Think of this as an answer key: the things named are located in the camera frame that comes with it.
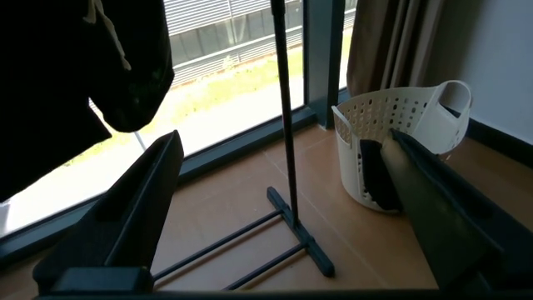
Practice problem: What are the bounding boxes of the white laundry basket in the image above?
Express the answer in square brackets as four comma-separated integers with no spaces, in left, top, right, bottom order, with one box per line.
[331,80,474,214]

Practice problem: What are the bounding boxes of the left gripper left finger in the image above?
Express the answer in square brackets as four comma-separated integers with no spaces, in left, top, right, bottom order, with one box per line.
[32,129,185,293]

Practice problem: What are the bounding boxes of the black shorts with pale cords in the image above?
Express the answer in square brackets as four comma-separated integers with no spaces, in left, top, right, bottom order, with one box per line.
[0,0,175,203]

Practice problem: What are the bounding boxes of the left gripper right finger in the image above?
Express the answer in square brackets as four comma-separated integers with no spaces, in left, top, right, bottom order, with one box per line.
[381,127,533,293]

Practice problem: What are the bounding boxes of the brown curtain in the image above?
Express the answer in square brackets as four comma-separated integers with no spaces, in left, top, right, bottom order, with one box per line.
[346,0,445,98]

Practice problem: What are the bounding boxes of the black clothes rack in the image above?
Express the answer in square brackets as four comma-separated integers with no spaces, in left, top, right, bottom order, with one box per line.
[152,0,336,292]

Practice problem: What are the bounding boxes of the window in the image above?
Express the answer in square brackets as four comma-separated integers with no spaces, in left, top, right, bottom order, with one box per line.
[0,0,359,268]

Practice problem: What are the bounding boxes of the black garment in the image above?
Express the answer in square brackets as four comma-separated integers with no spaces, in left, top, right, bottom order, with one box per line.
[359,138,403,213]

